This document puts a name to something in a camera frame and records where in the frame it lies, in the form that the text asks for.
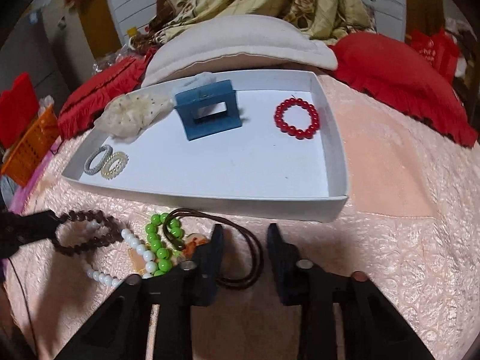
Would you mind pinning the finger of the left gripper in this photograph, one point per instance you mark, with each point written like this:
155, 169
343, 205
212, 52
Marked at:
17, 230

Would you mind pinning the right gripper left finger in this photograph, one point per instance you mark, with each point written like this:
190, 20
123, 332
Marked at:
207, 258

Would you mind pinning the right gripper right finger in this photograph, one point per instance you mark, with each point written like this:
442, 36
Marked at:
288, 268

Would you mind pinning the cream dotted organza scrunchie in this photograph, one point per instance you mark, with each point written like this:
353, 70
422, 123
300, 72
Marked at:
128, 115

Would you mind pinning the blue rectangular hair claw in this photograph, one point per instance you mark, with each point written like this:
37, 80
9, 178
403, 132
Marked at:
208, 109

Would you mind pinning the pale blue fluffy scrunchie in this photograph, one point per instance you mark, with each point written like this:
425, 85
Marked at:
201, 79

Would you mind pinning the orange plastic basket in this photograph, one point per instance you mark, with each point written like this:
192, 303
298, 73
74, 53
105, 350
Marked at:
30, 150

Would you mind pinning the white shallow cardboard tray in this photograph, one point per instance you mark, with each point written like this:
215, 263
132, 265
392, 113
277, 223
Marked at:
254, 170

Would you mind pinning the red box in basket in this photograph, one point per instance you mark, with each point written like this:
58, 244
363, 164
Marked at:
19, 107

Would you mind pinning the pink textured bedspread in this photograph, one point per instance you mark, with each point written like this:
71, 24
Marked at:
411, 224

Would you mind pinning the red ruffled cushion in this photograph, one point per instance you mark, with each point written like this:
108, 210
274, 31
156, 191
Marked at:
88, 101

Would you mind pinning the grey refrigerator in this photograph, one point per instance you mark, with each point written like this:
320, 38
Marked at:
27, 49

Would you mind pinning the crumpled clear plastic bag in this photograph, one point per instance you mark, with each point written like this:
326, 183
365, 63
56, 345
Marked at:
102, 63

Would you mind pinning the red pillow at right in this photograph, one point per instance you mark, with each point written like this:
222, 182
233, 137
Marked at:
396, 75

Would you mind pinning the white pillow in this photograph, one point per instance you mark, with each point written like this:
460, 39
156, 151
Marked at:
234, 43

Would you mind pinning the red shopping bag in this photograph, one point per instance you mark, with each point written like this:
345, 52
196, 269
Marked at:
439, 50

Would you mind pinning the floral beige quilt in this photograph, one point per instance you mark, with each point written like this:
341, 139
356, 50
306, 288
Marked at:
325, 20

